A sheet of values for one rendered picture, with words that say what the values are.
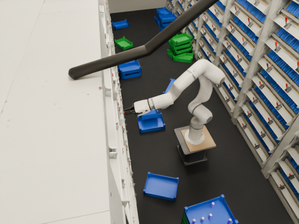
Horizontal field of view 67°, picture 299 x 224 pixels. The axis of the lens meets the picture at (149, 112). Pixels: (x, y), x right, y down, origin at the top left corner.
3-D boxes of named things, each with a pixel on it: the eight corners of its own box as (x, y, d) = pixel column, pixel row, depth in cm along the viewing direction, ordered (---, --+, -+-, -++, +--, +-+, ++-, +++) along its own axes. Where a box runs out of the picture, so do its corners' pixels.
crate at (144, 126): (161, 117, 278) (161, 112, 273) (165, 129, 265) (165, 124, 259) (137, 120, 275) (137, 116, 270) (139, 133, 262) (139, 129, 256)
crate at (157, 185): (178, 181, 219) (178, 177, 213) (175, 201, 205) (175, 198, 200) (148, 175, 224) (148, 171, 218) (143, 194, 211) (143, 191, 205)
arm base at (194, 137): (200, 128, 226) (203, 115, 213) (207, 143, 213) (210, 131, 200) (182, 130, 225) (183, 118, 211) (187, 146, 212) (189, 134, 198)
